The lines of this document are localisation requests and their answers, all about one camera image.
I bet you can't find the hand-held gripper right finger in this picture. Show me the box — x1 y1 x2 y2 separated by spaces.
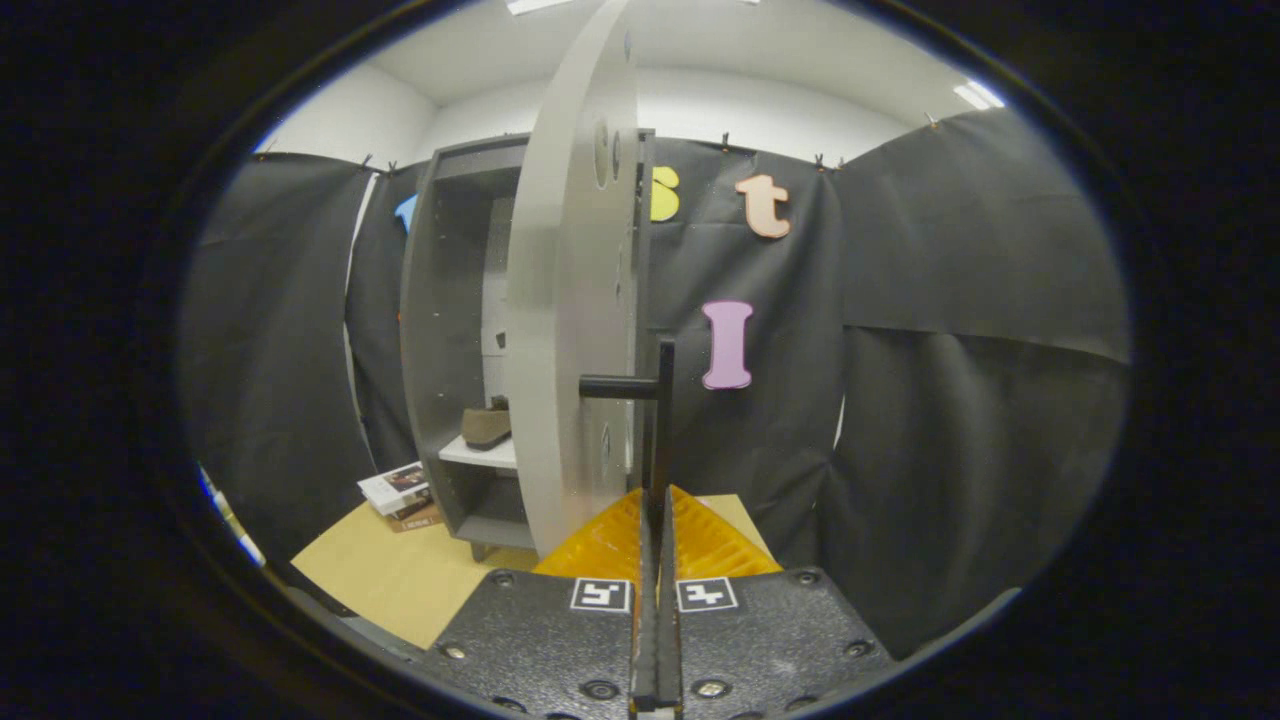
657 487 896 720

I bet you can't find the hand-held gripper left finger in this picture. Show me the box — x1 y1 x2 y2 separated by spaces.
420 487 661 720

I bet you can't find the grey shoe cabinet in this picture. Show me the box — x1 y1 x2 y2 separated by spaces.
400 130 656 561

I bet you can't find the stack of books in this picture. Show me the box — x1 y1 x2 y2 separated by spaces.
357 461 446 533

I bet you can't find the black door handle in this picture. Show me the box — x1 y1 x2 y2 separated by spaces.
580 338 676 531

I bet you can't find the brown fuzzy shoe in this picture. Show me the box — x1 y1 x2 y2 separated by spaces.
460 395 513 451

